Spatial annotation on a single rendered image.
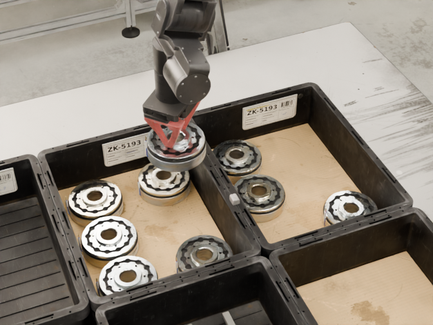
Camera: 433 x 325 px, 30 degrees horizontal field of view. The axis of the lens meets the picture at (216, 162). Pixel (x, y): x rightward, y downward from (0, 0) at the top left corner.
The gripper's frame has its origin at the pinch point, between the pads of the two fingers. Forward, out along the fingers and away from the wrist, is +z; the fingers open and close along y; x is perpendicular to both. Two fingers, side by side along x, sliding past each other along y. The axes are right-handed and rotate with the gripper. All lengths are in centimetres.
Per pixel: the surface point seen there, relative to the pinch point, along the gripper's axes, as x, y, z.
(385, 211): -36.8, 8.6, 11.7
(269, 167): -10.5, 20.9, 22.4
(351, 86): -14, 71, 37
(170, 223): 1.1, -1.5, 22.0
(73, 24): 120, 141, 99
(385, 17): 6, 218, 110
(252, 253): -19.1, -10.0, 11.5
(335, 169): -23.0, 25.9, 22.3
